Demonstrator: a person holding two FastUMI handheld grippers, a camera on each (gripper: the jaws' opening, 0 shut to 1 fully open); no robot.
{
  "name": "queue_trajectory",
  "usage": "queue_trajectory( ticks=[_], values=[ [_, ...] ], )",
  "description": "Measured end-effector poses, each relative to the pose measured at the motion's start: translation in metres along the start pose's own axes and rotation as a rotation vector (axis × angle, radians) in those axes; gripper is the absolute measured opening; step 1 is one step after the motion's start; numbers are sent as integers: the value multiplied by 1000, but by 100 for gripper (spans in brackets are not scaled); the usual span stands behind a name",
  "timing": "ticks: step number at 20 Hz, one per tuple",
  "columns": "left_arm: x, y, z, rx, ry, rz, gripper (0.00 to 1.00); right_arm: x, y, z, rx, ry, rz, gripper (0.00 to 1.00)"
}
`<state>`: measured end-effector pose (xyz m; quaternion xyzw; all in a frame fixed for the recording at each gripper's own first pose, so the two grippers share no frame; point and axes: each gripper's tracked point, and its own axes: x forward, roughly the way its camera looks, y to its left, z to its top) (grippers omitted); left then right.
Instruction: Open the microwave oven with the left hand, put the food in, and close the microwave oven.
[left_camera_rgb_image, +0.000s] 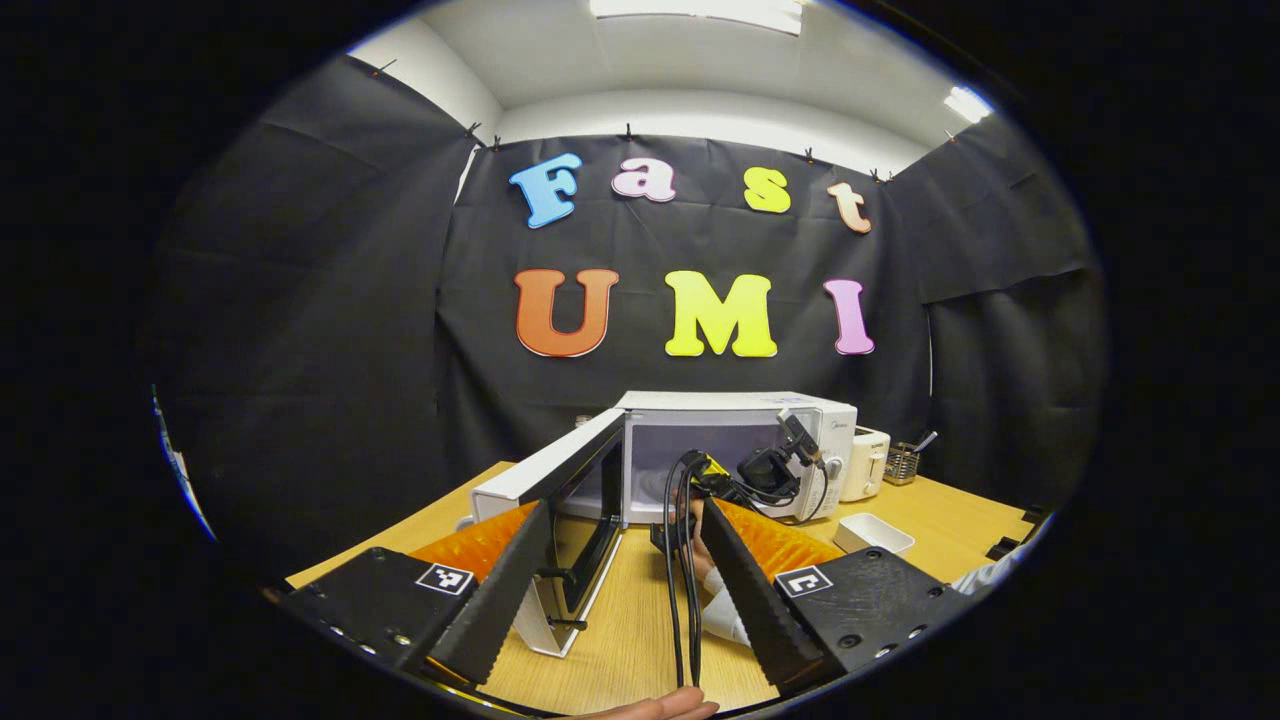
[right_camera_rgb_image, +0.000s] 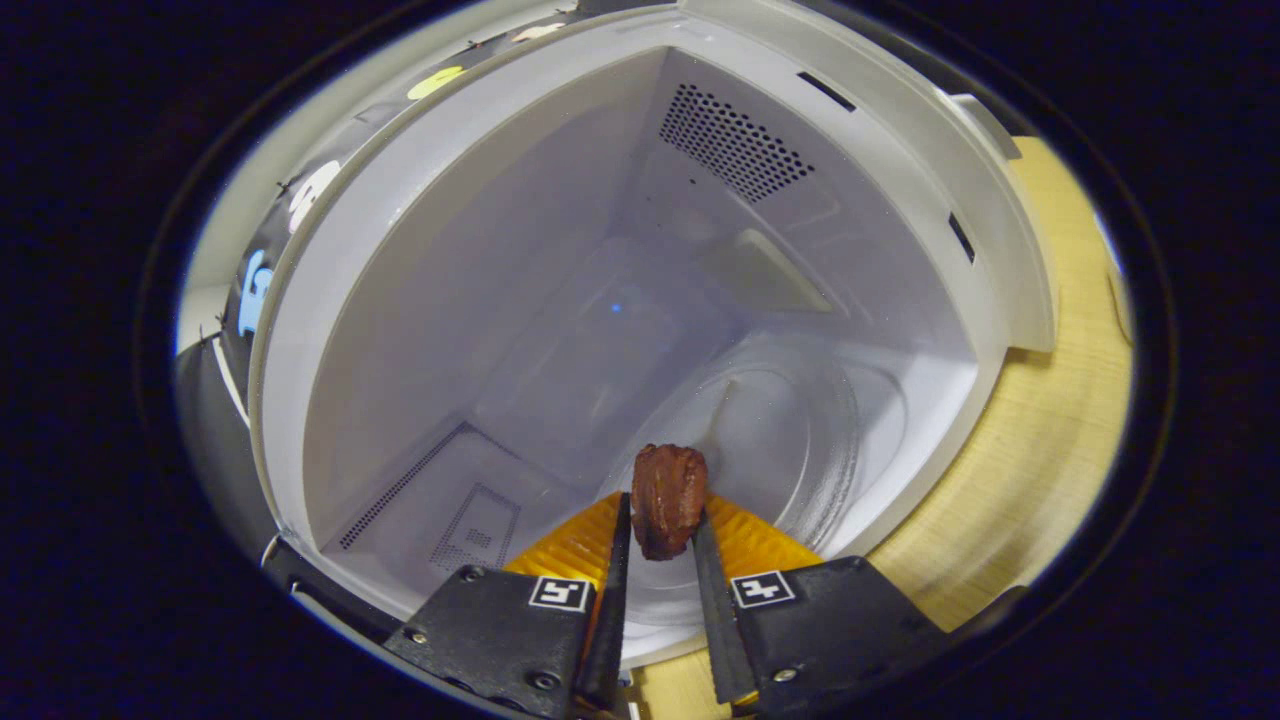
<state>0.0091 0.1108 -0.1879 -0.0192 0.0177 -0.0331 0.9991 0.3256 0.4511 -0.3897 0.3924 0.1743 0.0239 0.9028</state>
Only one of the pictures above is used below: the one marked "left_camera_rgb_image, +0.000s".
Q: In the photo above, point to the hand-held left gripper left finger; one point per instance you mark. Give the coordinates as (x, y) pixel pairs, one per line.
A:
(505, 600)

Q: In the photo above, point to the metal mesh utensil holder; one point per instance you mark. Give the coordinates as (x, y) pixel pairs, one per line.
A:
(900, 465)

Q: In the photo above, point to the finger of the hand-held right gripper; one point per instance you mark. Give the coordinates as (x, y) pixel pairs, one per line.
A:
(712, 472)

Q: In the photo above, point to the white toaster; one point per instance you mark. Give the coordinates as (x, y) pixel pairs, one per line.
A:
(865, 465)

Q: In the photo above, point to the white rectangular tray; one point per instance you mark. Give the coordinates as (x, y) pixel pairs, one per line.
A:
(873, 533)

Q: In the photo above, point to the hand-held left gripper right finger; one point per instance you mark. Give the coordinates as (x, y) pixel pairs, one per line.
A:
(750, 590)

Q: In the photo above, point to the ceiling light panel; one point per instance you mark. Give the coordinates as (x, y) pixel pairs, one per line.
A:
(700, 12)
(968, 104)

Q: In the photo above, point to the black backdrop cloth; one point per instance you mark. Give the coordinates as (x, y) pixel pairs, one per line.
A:
(300, 300)

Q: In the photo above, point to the white microwave oven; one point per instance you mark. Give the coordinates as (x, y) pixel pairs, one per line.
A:
(740, 410)

